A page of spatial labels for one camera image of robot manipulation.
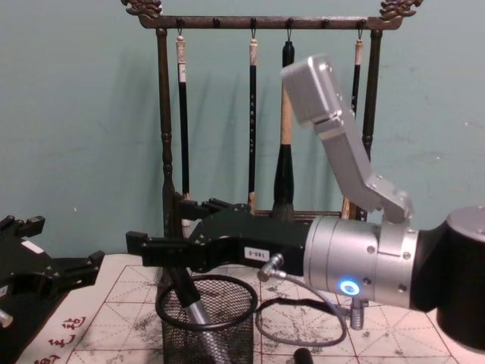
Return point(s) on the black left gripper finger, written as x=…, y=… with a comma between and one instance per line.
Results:
x=26, y=226
x=76, y=271

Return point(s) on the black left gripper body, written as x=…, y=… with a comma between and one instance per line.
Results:
x=22, y=258

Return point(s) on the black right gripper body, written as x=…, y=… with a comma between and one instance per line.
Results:
x=280, y=239

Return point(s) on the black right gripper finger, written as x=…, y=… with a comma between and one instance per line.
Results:
x=170, y=252
x=206, y=209

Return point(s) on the black and silver pen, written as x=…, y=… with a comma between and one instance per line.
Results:
x=187, y=288

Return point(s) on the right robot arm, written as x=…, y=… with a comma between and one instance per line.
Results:
x=352, y=250

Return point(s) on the thin black brush white label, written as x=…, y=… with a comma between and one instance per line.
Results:
x=184, y=132

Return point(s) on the thin black brush printed characters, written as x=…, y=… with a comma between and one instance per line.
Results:
x=252, y=132

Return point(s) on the black mesh pen holder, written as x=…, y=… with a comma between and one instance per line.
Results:
x=227, y=322

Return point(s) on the dark wooden brush rack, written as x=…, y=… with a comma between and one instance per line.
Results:
x=166, y=113

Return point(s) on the small black round object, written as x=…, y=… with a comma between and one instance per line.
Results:
x=303, y=357

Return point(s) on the white grid calligraphy mat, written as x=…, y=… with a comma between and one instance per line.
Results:
x=398, y=333

